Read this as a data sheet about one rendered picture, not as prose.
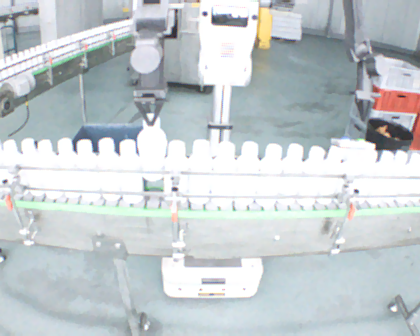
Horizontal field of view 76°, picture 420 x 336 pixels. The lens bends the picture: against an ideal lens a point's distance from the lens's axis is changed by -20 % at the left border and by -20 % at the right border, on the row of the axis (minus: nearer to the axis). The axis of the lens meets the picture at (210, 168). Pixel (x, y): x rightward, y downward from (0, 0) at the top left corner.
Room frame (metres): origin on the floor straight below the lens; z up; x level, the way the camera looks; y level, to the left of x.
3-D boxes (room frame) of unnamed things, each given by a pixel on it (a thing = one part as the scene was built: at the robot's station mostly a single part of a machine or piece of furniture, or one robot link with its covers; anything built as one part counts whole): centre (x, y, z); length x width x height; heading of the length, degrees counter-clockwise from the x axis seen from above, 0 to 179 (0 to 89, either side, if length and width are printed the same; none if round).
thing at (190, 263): (1.34, -0.03, 0.24); 0.68 x 0.53 x 0.41; 4
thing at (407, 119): (2.77, -1.71, 0.55); 0.61 x 0.41 x 0.22; 101
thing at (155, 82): (0.68, 0.14, 1.34); 0.10 x 0.07 x 0.07; 4
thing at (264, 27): (8.40, -1.15, 0.55); 0.40 x 0.40 x 1.10; 4
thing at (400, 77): (2.78, -1.71, 1.00); 0.61 x 0.41 x 0.22; 102
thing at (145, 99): (0.68, 0.14, 1.26); 0.07 x 0.07 x 0.09; 4
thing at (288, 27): (10.46, -1.90, 0.50); 1.24 x 1.03 x 1.00; 97
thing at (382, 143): (2.21, -1.49, 0.32); 0.45 x 0.45 x 0.64
